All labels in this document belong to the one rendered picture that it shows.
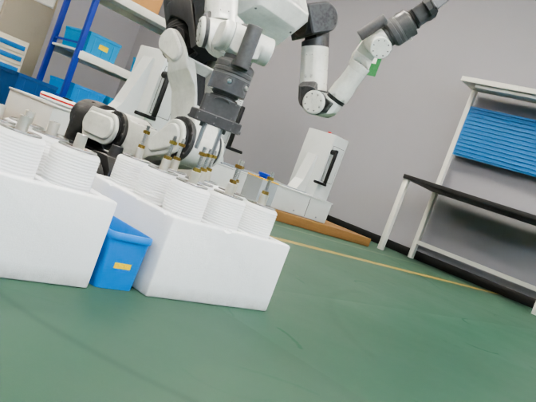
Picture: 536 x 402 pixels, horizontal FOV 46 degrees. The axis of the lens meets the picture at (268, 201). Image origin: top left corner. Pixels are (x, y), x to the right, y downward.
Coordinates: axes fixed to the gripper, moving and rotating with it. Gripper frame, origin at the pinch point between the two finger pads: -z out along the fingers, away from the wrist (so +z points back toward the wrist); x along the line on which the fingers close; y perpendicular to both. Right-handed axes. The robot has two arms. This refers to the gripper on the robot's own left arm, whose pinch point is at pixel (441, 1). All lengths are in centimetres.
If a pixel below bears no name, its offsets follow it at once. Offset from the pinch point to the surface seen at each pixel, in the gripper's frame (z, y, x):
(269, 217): 71, -28, 51
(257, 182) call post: 74, -17, 26
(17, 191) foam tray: 94, -1, 106
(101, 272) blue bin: 99, -19, 87
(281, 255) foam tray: 74, -38, 49
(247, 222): 76, -26, 53
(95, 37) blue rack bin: 215, 213, -395
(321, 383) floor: 72, -60, 89
